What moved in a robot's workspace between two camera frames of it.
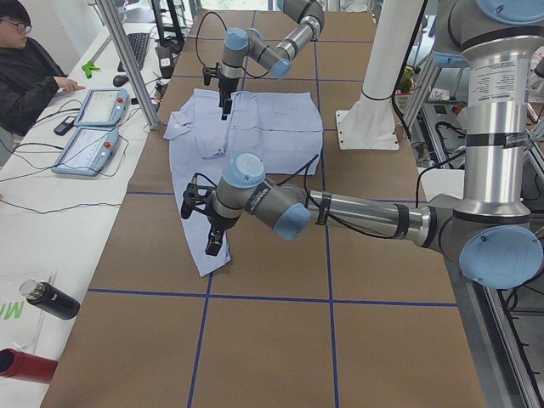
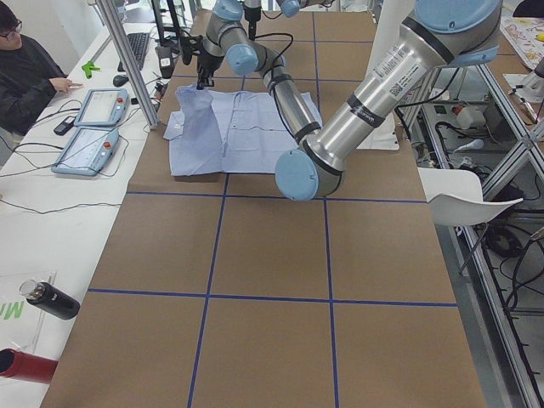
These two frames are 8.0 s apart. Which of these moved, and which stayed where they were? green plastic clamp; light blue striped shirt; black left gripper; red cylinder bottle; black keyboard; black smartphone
Moved: black left gripper; light blue striped shirt
Stayed: black smartphone; green plastic clamp; red cylinder bottle; black keyboard
